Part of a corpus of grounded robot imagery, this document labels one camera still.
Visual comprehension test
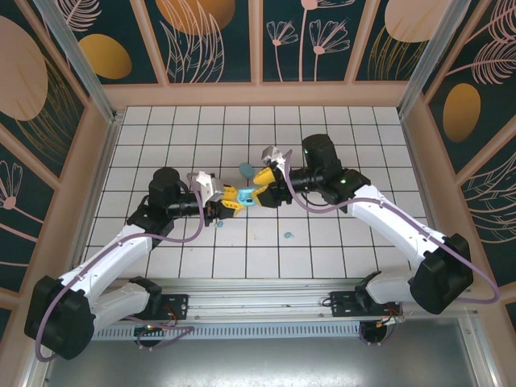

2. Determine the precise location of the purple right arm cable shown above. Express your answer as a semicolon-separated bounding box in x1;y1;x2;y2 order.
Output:
281;149;502;303

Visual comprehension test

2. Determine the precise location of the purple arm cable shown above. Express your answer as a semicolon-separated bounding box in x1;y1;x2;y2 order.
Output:
281;149;502;303
35;172;205;362

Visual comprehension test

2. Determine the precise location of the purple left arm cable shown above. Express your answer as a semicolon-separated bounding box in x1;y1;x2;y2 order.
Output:
35;172;205;362

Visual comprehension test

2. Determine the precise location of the aluminium side frame rail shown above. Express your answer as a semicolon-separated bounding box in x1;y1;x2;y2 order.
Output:
18;112;122;387
398;112;503;387

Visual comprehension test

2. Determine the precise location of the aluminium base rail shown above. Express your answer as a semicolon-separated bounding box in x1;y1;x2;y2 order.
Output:
151;277;479;323

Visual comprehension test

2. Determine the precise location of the perforated grey cable tray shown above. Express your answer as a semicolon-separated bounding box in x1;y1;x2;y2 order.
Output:
92;322;364;340

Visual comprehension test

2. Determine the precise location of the aluminium corner post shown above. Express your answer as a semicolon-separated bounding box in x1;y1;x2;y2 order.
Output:
397;0;485;120
31;0;124;124

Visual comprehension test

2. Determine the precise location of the grey metal base plate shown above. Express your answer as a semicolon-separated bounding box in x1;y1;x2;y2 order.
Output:
40;336;481;387

